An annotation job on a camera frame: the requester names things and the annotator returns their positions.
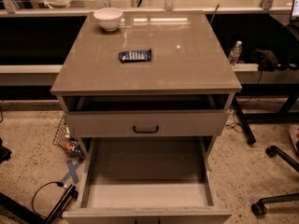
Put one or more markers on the grey drawer cabinet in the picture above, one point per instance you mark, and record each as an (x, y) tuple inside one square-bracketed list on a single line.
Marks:
[(188, 70)]

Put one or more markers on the clear plastic water bottle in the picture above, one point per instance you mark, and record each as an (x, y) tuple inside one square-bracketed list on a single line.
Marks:
[(235, 53)]

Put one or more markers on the black stand leg left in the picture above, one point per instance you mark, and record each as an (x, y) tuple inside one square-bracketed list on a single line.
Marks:
[(48, 203)]

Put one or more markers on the black bag on ledge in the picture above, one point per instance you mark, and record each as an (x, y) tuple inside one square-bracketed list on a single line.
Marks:
[(266, 60)]

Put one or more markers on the black table leg right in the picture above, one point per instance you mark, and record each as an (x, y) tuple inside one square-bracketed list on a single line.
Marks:
[(244, 124)]

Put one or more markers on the grey middle drawer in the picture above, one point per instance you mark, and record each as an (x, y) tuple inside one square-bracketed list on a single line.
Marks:
[(171, 123)]

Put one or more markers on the grey open bottom drawer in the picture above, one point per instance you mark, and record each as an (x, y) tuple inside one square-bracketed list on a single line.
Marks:
[(146, 181)]

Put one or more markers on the blue snack bar wrapper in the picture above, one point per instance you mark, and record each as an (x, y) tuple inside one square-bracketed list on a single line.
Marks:
[(135, 56)]

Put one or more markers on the white ceramic bowl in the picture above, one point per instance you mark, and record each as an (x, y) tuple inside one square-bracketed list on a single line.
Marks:
[(108, 18)]

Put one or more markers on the black drawer handle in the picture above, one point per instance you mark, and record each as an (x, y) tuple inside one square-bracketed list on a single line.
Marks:
[(146, 130)]

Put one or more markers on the wire mesh basket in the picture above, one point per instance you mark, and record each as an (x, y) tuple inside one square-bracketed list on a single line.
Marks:
[(68, 144)]

